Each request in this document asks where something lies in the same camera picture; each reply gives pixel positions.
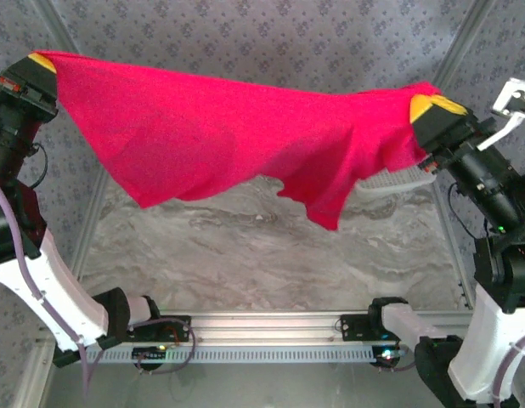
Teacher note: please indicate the white perforated plastic basket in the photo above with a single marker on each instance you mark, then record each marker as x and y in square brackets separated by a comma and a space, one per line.
[398, 180]

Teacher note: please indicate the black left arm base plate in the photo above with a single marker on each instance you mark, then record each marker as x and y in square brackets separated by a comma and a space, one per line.
[177, 329]

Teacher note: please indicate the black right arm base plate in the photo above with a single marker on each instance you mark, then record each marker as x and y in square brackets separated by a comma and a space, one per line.
[353, 327]

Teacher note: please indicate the aluminium frame post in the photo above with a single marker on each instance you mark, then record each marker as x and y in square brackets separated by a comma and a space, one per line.
[466, 42]
[54, 25]

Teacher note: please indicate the aluminium frame leg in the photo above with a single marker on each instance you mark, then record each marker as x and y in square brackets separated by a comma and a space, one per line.
[29, 382]

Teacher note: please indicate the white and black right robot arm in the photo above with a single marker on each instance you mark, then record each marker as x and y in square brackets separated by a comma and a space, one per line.
[487, 340]

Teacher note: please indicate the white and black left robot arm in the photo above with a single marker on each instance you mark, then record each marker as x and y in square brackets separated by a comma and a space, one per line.
[46, 289]

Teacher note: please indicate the aluminium mounting rail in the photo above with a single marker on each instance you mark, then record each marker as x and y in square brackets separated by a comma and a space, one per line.
[262, 327]

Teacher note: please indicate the black controller board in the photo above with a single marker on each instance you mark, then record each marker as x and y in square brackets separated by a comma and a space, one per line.
[387, 356]
[150, 355]

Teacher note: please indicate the red t-shirt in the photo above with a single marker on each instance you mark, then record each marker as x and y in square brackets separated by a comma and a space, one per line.
[203, 127]

